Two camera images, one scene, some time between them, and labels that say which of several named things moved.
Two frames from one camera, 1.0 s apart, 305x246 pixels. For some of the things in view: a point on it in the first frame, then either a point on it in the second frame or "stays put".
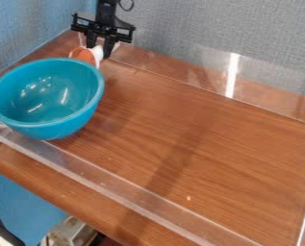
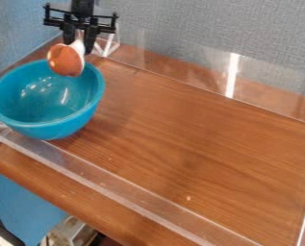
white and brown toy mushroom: (90, 55) → (66, 57)
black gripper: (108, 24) → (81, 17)
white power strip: (72, 233) stays put
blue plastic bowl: (46, 97) stays put
